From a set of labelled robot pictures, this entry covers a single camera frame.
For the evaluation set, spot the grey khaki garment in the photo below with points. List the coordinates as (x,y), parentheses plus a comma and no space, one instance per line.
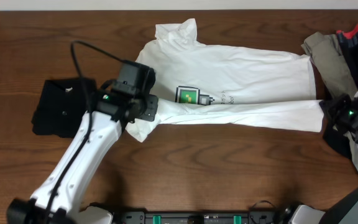
(327,57)

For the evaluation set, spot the folded black polo shirt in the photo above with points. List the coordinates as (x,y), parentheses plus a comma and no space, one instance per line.
(60,109)

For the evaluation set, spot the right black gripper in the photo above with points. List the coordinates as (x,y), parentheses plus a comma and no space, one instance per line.
(331,107)

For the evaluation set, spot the white t-shirt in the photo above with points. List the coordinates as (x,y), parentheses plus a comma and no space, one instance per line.
(219,84)

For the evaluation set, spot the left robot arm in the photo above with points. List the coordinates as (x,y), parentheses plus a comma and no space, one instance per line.
(58,199)

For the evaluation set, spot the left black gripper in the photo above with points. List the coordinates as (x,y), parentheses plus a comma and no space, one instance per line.
(151,107)

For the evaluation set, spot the red garment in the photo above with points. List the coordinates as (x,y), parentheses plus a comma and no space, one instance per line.
(350,34)

